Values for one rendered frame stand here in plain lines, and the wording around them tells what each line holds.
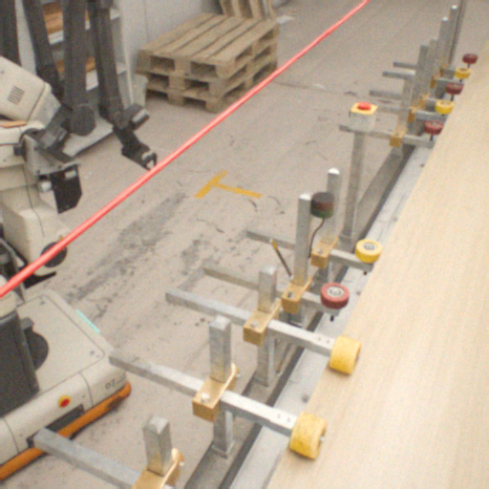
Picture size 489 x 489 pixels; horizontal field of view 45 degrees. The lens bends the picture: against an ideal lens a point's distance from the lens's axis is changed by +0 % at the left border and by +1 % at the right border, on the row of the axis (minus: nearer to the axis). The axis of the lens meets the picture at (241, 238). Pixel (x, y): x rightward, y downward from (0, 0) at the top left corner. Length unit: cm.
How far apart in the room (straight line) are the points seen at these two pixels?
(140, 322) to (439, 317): 165
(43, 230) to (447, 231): 134
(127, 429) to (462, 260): 144
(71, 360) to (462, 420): 150
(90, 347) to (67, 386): 20
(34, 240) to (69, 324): 55
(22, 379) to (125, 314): 90
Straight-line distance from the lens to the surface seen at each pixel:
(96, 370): 237
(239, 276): 178
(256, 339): 147
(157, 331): 287
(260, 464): 164
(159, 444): 113
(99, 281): 321
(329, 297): 166
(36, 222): 210
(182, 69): 503
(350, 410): 140
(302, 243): 165
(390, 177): 269
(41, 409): 231
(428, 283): 178
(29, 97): 195
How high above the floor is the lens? 198
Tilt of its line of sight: 35 degrees down
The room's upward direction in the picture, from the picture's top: straight up
